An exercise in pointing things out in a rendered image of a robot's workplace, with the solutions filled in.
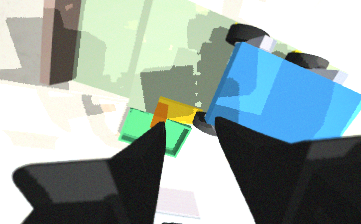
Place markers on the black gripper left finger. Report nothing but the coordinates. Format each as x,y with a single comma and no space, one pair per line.
129,180

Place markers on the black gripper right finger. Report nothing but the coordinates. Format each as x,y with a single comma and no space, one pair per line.
272,174

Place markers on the green tray floor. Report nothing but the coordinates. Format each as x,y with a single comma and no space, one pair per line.
139,122

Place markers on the blue trolley with black wheels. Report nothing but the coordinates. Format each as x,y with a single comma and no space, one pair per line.
291,99

